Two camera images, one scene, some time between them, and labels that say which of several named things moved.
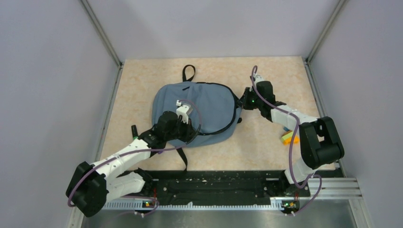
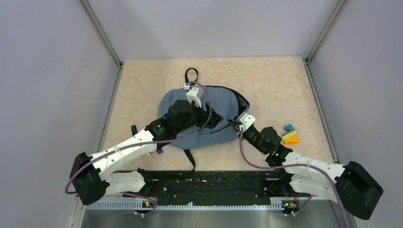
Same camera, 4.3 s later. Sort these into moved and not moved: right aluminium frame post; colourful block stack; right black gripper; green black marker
Moved: right black gripper
Not moved: green black marker; right aluminium frame post; colourful block stack
